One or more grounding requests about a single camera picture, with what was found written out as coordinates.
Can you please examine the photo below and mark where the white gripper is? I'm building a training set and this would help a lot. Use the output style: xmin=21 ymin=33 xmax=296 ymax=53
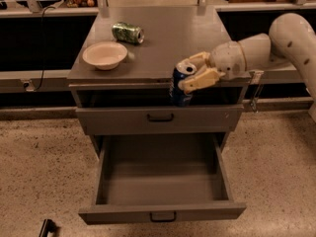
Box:
xmin=177 ymin=41 xmax=246 ymax=94

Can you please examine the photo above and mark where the blue pepsi can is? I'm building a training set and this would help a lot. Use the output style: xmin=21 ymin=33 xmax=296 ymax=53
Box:
xmin=169 ymin=59 xmax=197 ymax=107

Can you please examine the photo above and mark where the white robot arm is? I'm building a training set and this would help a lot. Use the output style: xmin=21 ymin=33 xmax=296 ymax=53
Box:
xmin=173 ymin=13 xmax=316 ymax=98

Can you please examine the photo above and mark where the grey drawer cabinet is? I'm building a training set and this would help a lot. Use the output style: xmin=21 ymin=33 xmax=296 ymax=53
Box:
xmin=68 ymin=7 xmax=250 ymax=154

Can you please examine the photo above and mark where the green soda can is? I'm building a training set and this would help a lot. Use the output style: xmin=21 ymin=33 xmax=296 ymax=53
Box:
xmin=112 ymin=22 xmax=144 ymax=44

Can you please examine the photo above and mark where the open grey middle drawer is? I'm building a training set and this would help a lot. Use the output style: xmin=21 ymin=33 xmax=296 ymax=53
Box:
xmin=79 ymin=133 xmax=246 ymax=224

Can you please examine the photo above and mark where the white bowl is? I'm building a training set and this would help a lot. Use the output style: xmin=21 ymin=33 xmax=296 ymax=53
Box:
xmin=82 ymin=41 xmax=127 ymax=70

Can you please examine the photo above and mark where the black object on floor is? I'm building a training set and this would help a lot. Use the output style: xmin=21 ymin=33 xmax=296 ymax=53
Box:
xmin=39 ymin=219 xmax=57 ymax=237

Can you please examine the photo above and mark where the metal hook on rail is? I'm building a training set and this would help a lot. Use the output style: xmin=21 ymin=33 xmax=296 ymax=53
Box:
xmin=250 ymin=71 xmax=264 ymax=113

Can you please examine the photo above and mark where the black top drawer handle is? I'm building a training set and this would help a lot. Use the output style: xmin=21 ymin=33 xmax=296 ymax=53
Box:
xmin=146 ymin=114 xmax=174 ymax=122

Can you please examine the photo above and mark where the black drawer handle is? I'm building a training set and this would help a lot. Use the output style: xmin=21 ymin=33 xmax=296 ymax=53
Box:
xmin=146 ymin=114 xmax=174 ymax=122
xmin=149 ymin=211 xmax=177 ymax=223

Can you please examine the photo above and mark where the black middle drawer handle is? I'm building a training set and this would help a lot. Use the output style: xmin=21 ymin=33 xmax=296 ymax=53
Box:
xmin=149 ymin=211 xmax=177 ymax=223

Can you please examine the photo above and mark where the black cable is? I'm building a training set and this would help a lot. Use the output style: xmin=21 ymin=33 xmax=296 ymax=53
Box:
xmin=33 ymin=5 xmax=57 ymax=93

